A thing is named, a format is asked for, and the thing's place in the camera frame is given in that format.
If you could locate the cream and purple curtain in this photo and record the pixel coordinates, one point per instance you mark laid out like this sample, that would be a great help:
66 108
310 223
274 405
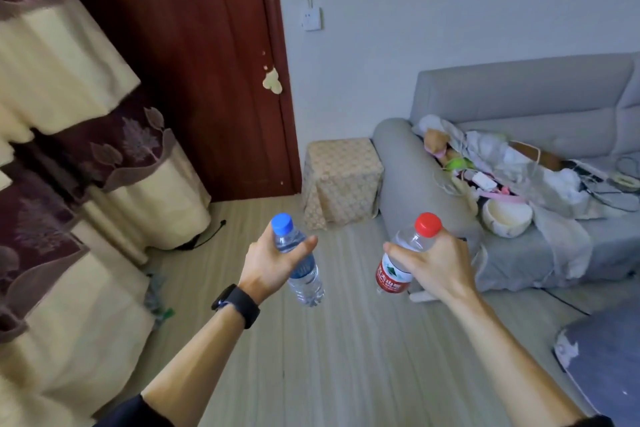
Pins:
75 216

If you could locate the person's right hand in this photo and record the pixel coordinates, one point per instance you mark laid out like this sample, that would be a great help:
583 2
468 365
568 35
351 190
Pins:
445 266

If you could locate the person's right forearm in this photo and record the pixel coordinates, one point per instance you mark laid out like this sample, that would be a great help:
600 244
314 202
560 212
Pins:
510 366

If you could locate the small blue cap water bottle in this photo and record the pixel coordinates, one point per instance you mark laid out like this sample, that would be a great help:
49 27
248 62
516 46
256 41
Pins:
307 281

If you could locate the grey sofa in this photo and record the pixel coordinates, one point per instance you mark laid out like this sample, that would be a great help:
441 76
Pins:
525 86

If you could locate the red cap water bottle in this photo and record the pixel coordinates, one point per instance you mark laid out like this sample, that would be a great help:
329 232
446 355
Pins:
392 276

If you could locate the person's black left sleeve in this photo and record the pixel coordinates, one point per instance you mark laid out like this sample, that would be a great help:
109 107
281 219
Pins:
135 416

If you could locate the person's left forearm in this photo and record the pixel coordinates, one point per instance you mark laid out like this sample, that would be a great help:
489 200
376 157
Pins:
195 366

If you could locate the pile of white clothes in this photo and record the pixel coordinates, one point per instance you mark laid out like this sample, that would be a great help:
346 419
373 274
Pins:
550 186

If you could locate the grey green floor cloth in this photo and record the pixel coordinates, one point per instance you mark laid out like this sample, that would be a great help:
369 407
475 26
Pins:
157 301

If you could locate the person's left hand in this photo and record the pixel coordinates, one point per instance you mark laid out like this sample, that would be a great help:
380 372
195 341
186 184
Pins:
265 266

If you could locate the black smartwatch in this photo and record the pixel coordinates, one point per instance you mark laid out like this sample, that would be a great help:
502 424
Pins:
242 304

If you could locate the cream round case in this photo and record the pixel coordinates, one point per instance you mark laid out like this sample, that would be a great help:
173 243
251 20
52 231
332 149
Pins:
625 181

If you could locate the brown cardboard piece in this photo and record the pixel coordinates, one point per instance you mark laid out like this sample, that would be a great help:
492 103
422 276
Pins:
547 159

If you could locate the person's black right sleeve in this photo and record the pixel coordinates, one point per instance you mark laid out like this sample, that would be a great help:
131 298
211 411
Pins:
592 422

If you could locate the patterned cloth covered stool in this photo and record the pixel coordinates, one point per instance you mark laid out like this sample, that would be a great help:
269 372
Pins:
340 176

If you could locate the green fabric item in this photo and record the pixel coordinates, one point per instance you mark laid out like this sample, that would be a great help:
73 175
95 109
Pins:
457 164

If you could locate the white charger box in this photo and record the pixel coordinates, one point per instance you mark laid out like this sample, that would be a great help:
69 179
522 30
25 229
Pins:
484 181

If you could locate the dark red door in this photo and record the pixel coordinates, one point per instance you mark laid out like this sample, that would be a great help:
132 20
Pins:
200 66

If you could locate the person's black sleeve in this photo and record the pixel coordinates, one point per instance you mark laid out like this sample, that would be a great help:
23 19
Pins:
135 416
592 422

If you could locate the brown plush toy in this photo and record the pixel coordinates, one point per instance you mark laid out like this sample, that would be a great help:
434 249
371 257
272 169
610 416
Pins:
436 140

